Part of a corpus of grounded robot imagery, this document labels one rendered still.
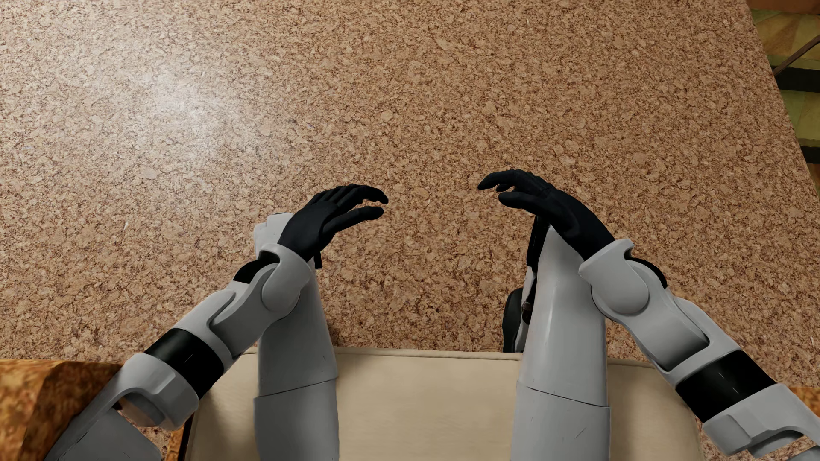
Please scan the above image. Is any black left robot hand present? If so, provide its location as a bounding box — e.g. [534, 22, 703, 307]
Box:
[278, 184, 390, 263]

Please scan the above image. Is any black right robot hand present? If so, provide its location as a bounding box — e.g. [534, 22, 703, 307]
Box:
[477, 169, 617, 261]

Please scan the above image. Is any beige chair seat cushion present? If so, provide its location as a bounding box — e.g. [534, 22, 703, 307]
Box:
[184, 346, 706, 461]

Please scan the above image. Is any white left robot leg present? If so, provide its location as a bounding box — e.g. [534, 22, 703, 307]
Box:
[252, 213, 340, 461]

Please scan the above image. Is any white robot leg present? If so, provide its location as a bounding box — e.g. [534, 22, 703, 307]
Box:
[501, 216, 611, 461]
[252, 213, 340, 461]

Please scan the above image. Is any white right robot leg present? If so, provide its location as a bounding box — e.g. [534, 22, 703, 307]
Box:
[501, 216, 611, 461]

